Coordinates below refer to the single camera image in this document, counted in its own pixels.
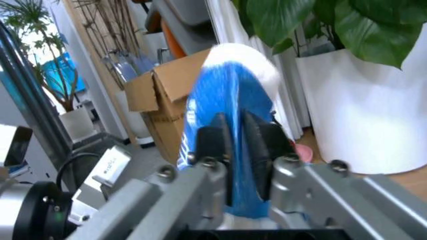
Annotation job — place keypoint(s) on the blue poster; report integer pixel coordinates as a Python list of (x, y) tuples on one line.
[(63, 72)]

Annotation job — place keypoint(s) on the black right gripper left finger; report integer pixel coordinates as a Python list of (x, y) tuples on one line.
[(213, 142)]

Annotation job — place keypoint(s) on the pink dish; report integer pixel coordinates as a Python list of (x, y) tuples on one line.
[(304, 152)]

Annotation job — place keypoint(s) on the brown cardboard box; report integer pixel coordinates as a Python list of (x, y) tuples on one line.
[(163, 100)]

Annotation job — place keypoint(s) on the broad-leaf green plant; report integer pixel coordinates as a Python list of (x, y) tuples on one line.
[(367, 27)]

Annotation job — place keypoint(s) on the dried brown branches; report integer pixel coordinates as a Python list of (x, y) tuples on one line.
[(106, 27)]

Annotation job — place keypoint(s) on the white pot with dark base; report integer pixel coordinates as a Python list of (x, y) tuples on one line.
[(136, 125)]

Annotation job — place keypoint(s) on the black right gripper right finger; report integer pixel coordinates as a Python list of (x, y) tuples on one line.
[(263, 150)]

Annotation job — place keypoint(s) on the thin-leaf palm plant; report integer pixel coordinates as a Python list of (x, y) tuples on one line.
[(43, 47)]

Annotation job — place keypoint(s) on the dark metal frame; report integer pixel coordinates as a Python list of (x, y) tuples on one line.
[(30, 87)]

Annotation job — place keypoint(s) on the grey and orange chair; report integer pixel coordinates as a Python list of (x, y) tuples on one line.
[(180, 22)]

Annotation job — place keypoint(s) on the small white plant pot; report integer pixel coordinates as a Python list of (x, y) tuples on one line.
[(77, 123)]

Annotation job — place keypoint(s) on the large white plant pot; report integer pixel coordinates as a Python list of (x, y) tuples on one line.
[(363, 112)]

